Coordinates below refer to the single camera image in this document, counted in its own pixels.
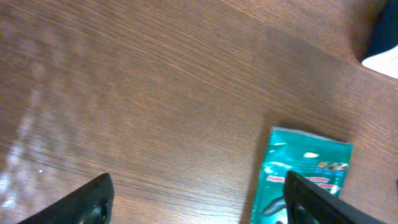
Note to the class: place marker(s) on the white barcode scanner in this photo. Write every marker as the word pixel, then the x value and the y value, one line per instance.
pixel 381 55

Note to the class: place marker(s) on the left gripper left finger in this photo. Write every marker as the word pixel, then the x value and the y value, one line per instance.
pixel 91 203

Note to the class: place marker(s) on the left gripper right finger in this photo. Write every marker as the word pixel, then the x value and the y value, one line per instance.
pixel 308 203

